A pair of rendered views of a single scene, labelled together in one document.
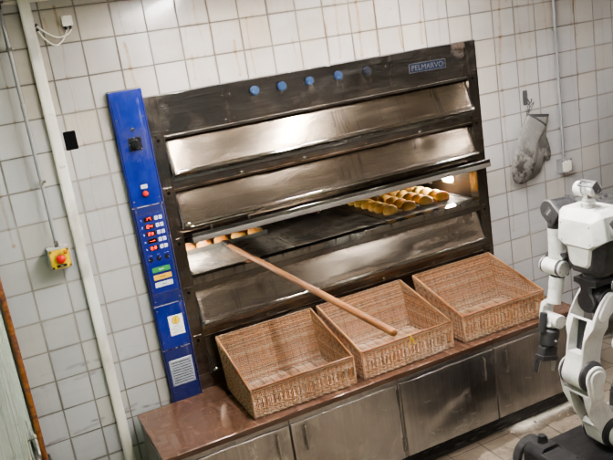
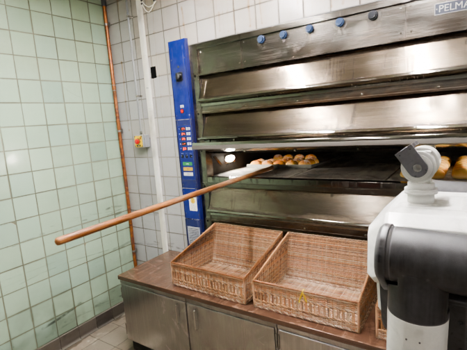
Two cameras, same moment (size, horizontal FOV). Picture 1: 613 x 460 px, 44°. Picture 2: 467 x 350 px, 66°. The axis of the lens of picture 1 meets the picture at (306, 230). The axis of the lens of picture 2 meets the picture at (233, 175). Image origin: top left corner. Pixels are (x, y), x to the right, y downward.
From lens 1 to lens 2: 3.02 m
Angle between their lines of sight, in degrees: 57
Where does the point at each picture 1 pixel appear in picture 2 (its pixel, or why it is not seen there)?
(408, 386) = (287, 337)
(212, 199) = (224, 123)
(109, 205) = (167, 116)
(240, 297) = (235, 201)
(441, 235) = not seen: hidden behind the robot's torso
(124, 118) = (174, 58)
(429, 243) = not seen: hidden behind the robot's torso
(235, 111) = (246, 57)
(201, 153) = (219, 88)
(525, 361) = not seen: outside the picture
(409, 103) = (427, 52)
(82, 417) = (150, 237)
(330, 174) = (319, 119)
